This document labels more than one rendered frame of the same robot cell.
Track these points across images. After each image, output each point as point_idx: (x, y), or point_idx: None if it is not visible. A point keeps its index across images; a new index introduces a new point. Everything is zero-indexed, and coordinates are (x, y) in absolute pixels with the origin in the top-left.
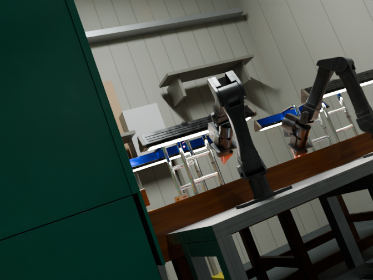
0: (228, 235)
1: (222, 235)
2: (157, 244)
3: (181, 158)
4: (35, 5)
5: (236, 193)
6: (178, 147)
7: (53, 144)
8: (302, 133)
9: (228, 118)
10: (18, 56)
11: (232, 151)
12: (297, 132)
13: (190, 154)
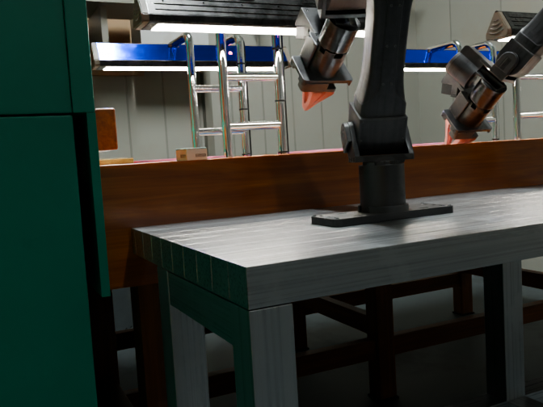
0: (285, 304)
1: (268, 303)
2: (102, 247)
3: (219, 71)
4: None
5: (314, 181)
6: (218, 47)
7: None
8: (486, 97)
9: (354, 6)
10: None
11: (333, 88)
12: (475, 91)
13: (238, 72)
